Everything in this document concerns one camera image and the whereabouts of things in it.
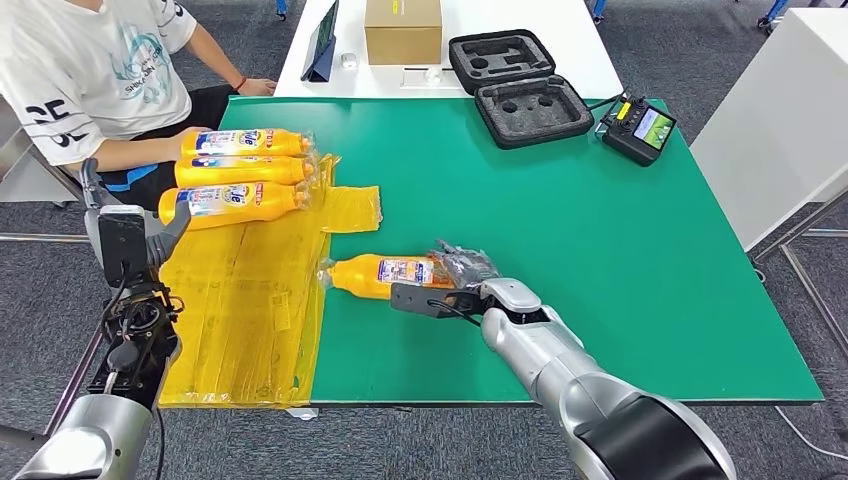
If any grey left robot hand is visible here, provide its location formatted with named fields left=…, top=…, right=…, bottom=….
left=79, top=157, right=193, bottom=270

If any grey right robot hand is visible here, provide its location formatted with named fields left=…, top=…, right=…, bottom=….
left=427, top=239, right=503, bottom=291

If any orange detergent bottle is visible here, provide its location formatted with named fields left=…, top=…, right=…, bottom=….
left=180, top=128, right=316, bottom=160
left=157, top=182, right=313, bottom=232
left=319, top=253, right=458, bottom=301
left=174, top=156, right=319, bottom=189

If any yellow plastic-wrapped board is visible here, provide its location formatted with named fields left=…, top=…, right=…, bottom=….
left=157, top=153, right=384, bottom=409

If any black foam-lined case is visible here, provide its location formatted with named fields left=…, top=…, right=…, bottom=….
left=447, top=29, right=595, bottom=150

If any person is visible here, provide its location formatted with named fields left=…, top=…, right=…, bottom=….
left=0, top=0, right=278, bottom=212

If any black remote controller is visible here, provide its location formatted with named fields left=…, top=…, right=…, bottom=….
left=594, top=92, right=678, bottom=168

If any tablet in blue case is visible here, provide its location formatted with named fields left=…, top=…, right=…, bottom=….
left=299, top=0, right=340, bottom=83

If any brown cardboard box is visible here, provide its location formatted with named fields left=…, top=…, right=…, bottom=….
left=363, top=0, right=443, bottom=67

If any white table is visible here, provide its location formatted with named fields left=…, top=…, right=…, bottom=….
left=273, top=0, right=624, bottom=101

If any grey metal tube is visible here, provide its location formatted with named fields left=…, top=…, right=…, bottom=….
left=0, top=423, right=48, bottom=453

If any white cabinet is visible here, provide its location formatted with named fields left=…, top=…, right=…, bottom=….
left=688, top=7, right=848, bottom=252

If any blue wheeled stand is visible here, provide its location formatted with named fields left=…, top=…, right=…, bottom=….
left=755, top=0, right=796, bottom=33

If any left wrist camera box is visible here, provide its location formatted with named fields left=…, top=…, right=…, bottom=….
left=97, top=204, right=149, bottom=291

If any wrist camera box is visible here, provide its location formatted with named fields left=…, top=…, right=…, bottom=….
left=389, top=281, right=488, bottom=321
left=97, top=204, right=149, bottom=291

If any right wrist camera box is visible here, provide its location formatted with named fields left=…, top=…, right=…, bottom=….
left=389, top=281, right=488, bottom=321

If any steel bench frame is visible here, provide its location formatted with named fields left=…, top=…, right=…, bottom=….
left=0, top=99, right=157, bottom=439

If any white floor cable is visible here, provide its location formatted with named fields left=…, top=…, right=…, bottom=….
left=771, top=405, right=848, bottom=465

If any steel table frame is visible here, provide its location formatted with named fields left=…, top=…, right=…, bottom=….
left=751, top=189, right=848, bottom=362

